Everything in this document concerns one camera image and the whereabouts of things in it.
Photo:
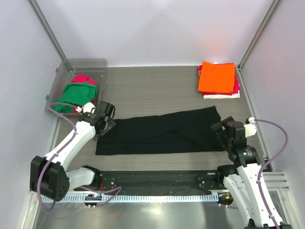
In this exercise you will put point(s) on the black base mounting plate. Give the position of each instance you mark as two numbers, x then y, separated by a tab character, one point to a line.
162	183

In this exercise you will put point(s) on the green t shirt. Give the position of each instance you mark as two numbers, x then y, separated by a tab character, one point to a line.
66	98

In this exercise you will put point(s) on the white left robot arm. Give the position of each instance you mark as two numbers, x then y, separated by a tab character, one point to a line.
49	175

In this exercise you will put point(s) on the left aluminium frame post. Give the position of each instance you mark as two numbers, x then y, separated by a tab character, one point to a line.
49	32

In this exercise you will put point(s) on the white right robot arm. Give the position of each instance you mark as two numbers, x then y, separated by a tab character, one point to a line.
244	177

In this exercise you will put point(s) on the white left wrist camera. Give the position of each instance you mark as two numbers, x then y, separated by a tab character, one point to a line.
88	107

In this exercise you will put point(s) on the white slotted cable duct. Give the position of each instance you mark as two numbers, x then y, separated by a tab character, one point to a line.
94	198

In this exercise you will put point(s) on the folded orange t shirt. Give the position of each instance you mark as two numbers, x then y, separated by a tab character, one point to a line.
216	77

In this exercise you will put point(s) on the aluminium frame post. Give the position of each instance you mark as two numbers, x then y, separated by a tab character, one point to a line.
49	32
275	4

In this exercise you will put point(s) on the pink t shirt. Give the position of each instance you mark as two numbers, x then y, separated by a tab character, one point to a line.
84	89

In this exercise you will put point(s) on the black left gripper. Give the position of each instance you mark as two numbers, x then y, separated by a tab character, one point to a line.
110	124

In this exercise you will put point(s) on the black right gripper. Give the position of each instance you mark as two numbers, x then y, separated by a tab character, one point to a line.
220	124

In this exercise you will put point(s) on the folded white t shirt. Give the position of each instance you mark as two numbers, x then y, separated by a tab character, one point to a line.
224	96

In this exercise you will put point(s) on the right aluminium frame post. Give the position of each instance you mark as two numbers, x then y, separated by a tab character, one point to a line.
275	4

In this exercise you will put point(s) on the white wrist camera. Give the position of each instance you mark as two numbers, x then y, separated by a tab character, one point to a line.
88	107
250	128

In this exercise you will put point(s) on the black t shirt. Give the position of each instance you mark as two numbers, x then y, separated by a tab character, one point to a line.
180	132

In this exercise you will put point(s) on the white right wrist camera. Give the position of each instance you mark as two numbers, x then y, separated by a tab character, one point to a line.
250	128

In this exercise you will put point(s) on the grey plastic bin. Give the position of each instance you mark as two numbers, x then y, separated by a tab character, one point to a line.
93	68

